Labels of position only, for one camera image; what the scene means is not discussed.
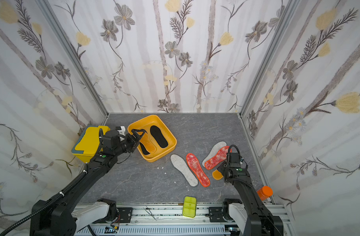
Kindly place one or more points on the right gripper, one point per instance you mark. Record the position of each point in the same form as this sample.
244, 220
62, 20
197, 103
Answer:
224, 169

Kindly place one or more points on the yellow lidded box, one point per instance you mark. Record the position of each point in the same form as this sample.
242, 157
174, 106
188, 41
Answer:
86, 146

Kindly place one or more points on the red patterned insole right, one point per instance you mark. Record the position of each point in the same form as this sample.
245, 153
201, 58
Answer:
219, 157

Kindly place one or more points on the white slotted cable duct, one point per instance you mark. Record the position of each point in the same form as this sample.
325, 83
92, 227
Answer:
162, 230

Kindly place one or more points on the black insole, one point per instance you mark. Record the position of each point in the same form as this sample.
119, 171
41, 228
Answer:
144, 150
156, 133

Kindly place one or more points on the green compartment box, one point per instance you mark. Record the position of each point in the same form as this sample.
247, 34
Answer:
189, 207

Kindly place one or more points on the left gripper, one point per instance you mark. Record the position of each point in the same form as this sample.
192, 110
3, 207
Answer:
134, 142

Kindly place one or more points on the orange cylindrical container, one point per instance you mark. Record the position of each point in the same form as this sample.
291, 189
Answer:
265, 192

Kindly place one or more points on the red patterned insole left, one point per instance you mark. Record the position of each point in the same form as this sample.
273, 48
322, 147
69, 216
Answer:
195, 166

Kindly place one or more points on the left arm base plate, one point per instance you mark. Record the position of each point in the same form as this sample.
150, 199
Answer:
124, 214

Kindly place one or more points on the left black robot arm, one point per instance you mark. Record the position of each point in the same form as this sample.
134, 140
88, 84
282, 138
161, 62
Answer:
54, 217

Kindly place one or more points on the yellow plastic storage tray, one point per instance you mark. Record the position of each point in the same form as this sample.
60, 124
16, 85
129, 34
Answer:
146, 123

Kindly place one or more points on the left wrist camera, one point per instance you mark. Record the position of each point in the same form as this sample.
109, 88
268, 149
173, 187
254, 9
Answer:
121, 130

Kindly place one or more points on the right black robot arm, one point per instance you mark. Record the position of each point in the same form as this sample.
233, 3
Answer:
250, 214

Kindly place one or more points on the grey felt insole right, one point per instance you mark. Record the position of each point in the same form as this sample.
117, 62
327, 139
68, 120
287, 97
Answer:
215, 149

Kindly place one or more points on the orange translucent insole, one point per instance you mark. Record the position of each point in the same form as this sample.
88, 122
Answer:
217, 175
147, 143

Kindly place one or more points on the grey felt insole left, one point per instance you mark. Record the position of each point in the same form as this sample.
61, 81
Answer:
180, 164

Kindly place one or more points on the aluminium rail frame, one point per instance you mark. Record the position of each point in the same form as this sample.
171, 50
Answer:
157, 214

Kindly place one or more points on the red patterned insole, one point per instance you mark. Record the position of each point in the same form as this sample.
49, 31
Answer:
195, 166
219, 157

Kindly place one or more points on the grey felt insole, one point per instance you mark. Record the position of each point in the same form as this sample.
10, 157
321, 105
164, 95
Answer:
180, 164
215, 149

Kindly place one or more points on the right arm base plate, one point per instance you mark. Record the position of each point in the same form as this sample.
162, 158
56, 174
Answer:
216, 214

